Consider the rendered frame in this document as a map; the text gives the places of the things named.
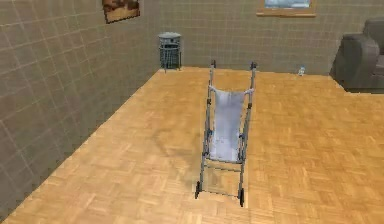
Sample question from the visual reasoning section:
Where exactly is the brown framed picture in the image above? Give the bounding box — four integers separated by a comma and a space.
101, 0, 141, 25

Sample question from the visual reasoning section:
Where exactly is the grey wire bin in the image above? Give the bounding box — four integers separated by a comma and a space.
157, 31, 183, 74

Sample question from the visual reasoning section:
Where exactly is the dark grey armchair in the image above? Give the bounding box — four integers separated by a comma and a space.
329, 18, 384, 94

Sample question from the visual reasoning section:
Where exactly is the wooden framed window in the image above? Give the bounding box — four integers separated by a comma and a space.
255, 0, 317, 18

